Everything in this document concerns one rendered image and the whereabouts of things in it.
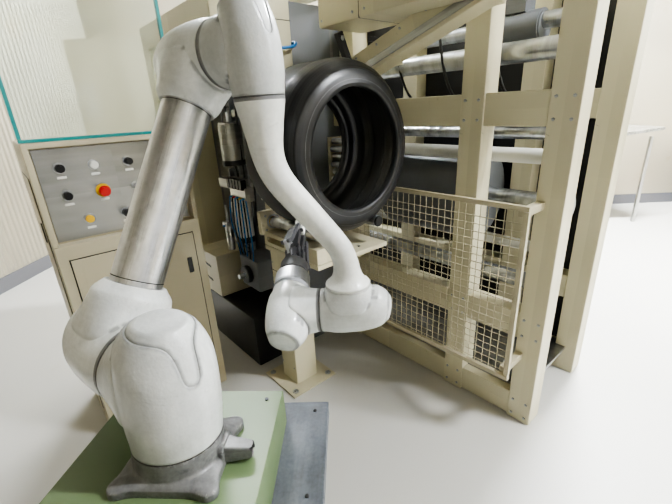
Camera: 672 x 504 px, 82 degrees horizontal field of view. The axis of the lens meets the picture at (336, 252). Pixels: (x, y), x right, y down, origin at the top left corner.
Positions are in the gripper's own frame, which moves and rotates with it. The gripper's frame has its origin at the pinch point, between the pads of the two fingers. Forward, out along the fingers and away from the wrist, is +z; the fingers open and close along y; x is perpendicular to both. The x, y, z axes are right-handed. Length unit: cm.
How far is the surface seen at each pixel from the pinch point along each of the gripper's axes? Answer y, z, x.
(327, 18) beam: -32, 83, 21
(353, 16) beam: -30, 72, 32
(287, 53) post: -29, 73, 3
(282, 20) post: -40, 77, 6
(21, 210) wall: 6, 187, -308
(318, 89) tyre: -25.1, 29.2, 17.0
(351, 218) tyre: 17.9, 20.5, 9.3
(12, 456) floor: 41, -30, -159
